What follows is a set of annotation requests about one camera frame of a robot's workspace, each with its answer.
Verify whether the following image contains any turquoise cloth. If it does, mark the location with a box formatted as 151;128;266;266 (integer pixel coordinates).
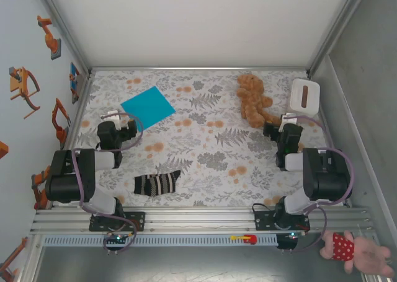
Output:
120;86;176;133

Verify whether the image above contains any white tissue box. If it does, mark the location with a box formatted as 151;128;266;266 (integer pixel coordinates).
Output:
285;78;321;121

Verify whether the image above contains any brown teddy bear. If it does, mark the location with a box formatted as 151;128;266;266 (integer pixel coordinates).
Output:
236;73;283;130

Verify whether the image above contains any black white striped sock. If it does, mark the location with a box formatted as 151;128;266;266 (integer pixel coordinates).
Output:
133;169;182;198

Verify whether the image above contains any floral patterned table mat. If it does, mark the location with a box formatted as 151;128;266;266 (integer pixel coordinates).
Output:
58;69;345;208

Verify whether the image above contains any red yellow small toy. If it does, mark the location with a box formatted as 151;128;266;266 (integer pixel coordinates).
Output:
230;234;257;245

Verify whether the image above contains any pink plush toy polka-dot dress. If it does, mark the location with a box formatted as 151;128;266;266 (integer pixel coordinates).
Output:
319;231;393;276

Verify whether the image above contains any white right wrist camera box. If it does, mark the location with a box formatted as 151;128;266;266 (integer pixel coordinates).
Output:
280;113;299;133

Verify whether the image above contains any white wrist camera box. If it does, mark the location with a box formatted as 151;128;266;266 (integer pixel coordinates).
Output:
280;113;299;133
107;110;130;130

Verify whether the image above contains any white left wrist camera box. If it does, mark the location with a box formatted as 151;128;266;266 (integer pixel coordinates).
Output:
107;110;130;130

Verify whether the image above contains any aluminium frame side rail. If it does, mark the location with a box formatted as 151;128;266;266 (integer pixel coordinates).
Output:
51;74;94;208
310;74;353;208

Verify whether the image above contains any blue orange machine wall sticker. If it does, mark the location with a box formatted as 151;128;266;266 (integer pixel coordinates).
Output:
69;61;81;105

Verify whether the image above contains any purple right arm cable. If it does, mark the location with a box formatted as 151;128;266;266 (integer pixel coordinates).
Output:
283;114;354;253

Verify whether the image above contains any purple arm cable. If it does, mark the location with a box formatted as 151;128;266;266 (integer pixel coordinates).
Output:
71;112;144;255
283;114;354;253

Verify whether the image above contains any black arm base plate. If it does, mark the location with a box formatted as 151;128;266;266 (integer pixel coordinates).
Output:
254;210;310;232
89;211;146;232

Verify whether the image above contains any orange gripper wall sticker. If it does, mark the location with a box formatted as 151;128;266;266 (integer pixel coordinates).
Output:
8;66;41;119

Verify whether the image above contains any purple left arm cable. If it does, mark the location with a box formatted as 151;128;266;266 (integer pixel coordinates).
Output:
71;112;144;255

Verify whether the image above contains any aluminium frame cross rail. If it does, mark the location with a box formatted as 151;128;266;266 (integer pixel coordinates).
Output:
89;66;310;73

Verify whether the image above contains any aluminium mounting rail beam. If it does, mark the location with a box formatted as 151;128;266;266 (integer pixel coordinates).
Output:
29;206;376;236

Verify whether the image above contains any aluminium frame post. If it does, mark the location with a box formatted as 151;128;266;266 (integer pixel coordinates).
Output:
32;0;92;78
306;0;373;77

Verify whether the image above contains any grey slotted cable duct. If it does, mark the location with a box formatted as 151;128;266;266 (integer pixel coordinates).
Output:
42;234;279;247

